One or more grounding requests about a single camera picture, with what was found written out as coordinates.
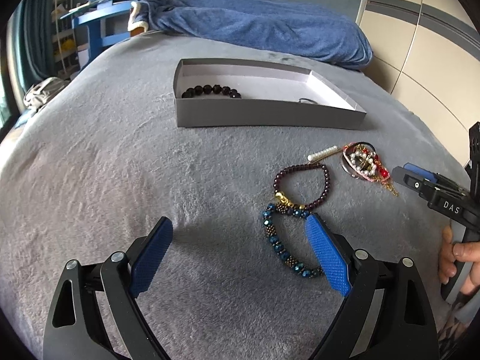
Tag dark red bead bracelet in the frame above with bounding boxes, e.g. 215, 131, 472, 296
272, 162, 332, 212

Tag red bead gold charm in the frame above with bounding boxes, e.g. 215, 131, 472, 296
342, 141, 399, 197

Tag blue crystal bead bracelet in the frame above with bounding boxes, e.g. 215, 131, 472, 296
261, 201, 326, 280

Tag pearl hair clip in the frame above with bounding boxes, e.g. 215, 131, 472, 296
307, 145, 343, 164

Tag large black bead bracelet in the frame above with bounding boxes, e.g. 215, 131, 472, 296
181, 84, 243, 100

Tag right hand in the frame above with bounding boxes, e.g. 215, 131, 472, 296
438, 225, 480, 296

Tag cream wardrobe doors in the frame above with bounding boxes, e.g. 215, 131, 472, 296
356, 0, 479, 164

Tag grey cardboard tray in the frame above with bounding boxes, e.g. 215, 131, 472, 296
173, 58, 366, 129

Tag grey clothes pile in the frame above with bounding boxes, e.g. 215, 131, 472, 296
23, 76, 69, 111

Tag blue fleece blanket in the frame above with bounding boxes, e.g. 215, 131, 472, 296
128, 0, 374, 70

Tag white shelf rack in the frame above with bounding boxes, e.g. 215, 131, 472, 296
50, 0, 80, 80

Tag blue wooden desk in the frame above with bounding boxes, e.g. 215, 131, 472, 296
67, 0, 137, 63

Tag teal curtain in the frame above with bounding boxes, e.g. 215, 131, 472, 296
12, 0, 56, 90

